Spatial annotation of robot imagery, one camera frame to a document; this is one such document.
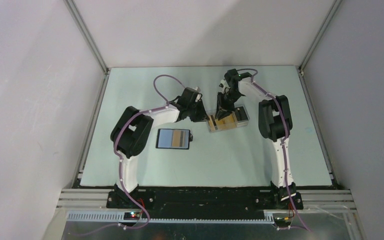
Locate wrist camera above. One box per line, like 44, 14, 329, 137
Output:
192, 86, 202, 102
219, 79, 229, 94

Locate left aluminium frame post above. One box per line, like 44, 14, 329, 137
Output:
63, 0, 109, 75

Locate left controller board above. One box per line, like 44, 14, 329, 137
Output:
123, 211, 142, 221

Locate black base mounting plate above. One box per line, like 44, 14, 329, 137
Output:
106, 186, 304, 221

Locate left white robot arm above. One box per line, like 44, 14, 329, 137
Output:
110, 87, 209, 208

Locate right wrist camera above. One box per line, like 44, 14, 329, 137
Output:
219, 79, 229, 94

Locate right aluminium frame post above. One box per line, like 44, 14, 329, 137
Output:
298, 0, 343, 75

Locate black card holder wallet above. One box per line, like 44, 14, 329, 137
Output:
155, 128, 194, 150

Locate aluminium frame post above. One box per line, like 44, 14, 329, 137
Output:
63, 0, 109, 75
298, 0, 343, 75

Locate controller board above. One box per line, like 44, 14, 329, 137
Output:
273, 216, 293, 231
123, 211, 142, 221

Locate clear plastic card tray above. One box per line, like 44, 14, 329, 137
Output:
206, 104, 250, 133

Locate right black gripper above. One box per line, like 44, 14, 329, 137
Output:
215, 90, 243, 121

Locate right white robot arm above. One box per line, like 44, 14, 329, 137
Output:
215, 68, 294, 209

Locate orange credit card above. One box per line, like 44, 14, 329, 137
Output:
207, 114, 237, 133
171, 129, 189, 149

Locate black credit card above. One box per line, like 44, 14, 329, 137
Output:
235, 105, 249, 123

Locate right controller board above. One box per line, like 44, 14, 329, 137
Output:
273, 216, 293, 231

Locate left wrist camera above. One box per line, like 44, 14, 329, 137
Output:
192, 86, 202, 102

